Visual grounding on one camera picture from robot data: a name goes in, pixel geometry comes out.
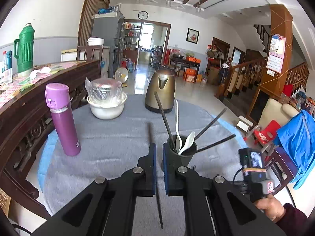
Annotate dark chopstick two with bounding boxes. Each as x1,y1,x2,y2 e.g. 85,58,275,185
147,122,164,229

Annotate white plastic spoon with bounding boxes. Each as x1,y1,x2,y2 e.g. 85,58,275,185
175,100,182,153
178,132,195,155

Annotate dark chopstick six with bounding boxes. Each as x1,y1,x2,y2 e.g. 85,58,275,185
194,108,227,140

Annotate dark chopstick five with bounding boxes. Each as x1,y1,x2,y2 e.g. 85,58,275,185
154,91,177,151

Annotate dark red sleeve forearm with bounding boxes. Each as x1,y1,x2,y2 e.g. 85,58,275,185
276,203,308,236

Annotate person right hand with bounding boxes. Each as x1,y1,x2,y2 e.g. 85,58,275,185
254,194,286,223

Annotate dark grey utensil holder cup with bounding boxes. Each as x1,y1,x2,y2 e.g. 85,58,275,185
166,138,197,167

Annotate grey table cloth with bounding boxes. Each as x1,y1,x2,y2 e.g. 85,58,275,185
38,94,247,235

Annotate red plastic child chair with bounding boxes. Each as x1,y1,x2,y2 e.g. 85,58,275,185
244,120,281,147

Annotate blue plastic bag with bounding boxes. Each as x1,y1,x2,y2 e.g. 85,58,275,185
273,110,315,190

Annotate small white step stool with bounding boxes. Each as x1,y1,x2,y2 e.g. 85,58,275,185
236,115,254,133

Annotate white plastic basin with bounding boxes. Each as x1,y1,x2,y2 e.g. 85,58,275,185
87,92,127,120

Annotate steel bowl in plastic bag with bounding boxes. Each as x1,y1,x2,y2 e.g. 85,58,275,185
85,78,122,103

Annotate bronze electric kettle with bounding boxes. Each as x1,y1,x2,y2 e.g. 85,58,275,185
145,68,176,113

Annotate small white desk fan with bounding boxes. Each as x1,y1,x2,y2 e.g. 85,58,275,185
114,67,129,87

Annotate wooden stair railing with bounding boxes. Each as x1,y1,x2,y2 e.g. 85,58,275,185
215,57,267,99

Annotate purple thermos bottle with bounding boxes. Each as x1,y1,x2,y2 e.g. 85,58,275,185
45,83,81,157

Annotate dark wooden sideboard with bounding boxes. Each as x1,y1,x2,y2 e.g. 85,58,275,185
1,60,100,219

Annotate grey refrigerator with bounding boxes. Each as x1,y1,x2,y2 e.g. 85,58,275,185
92,11,124,78

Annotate green thermos jug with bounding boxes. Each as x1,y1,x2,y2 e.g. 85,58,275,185
13,23,35,74

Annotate wall calendar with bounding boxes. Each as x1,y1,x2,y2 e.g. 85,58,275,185
266,35,286,74

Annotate framed wall picture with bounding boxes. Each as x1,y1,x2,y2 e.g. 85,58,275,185
186,28,199,44

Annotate round wall clock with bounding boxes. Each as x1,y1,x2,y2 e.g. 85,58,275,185
138,11,149,20

